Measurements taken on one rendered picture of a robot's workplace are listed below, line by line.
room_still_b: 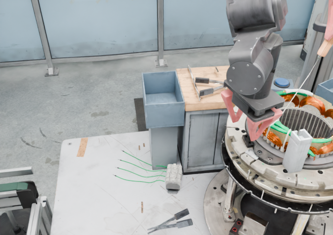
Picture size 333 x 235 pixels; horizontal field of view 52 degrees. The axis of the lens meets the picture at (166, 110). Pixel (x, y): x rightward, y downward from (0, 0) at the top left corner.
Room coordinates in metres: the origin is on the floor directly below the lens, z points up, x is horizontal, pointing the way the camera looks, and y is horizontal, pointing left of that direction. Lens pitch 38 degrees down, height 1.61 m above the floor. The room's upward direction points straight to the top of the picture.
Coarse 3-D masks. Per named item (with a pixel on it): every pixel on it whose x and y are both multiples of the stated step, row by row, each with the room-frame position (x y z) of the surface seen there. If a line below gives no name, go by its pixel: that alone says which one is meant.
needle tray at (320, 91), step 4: (328, 80) 0.85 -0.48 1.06; (332, 80) 0.86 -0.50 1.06; (320, 84) 0.83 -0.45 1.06; (324, 84) 0.84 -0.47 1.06; (328, 84) 0.85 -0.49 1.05; (332, 84) 0.87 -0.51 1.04; (320, 88) 0.82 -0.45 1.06; (324, 88) 0.81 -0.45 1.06; (328, 88) 0.86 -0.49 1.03; (332, 88) 0.87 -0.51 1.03; (316, 92) 0.83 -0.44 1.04; (320, 92) 0.82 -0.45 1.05; (324, 92) 0.81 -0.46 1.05; (328, 92) 0.80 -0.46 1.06; (332, 92) 0.79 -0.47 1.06; (320, 96) 0.81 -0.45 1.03; (324, 96) 0.80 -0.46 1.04; (328, 96) 0.79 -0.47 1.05; (332, 96) 0.79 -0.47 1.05; (328, 100) 0.79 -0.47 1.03; (332, 100) 0.78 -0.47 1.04; (332, 104) 0.78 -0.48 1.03
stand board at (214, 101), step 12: (180, 72) 0.90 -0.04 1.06; (192, 72) 0.90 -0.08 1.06; (204, 72) 0.90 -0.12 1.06; (180, 84) 0.83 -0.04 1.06; (192, 84) 0.83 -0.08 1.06; (204, 84) 0.83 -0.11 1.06; (216, 84) 0.83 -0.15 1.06; (192, 96) 0.77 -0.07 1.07; (204, 96) 0.77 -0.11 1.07; (216, 96) 0.77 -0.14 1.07; (192, 108) 0.73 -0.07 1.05; (204, 108) 0.74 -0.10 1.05; (216, 108) 0.74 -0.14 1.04
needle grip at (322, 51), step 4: (324, 40) 0.59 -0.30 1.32; (332, 40) 0.58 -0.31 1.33; (324, 44) 0.58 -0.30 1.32; (328, 44) 0.58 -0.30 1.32; (332, 44) 0.58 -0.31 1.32; (320, 48) 0.58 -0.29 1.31; (324, 48) 0.58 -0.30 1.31; (328, 48) 0.58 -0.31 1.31; (320, 52) 0.58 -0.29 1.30; (324, 52) 0.58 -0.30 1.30; (324, 56) 0.58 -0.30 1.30
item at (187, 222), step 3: (186, 219) 0.51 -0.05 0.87; (189, 219) 0.50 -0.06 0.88; (177, 222) 0.50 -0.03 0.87; (180, 222) 0.50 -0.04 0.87; (183, 222) 0.50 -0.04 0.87; (186, 222) 0.50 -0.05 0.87; (189, 222) 0.50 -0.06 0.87; (192, 222) 0.50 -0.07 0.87; (177, 225) 0.50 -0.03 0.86; (180, 225) 0.50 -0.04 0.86; (183, 225) 0.50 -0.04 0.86; (186, 225) 0.49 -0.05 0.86; (189, 225) 0.49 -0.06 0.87
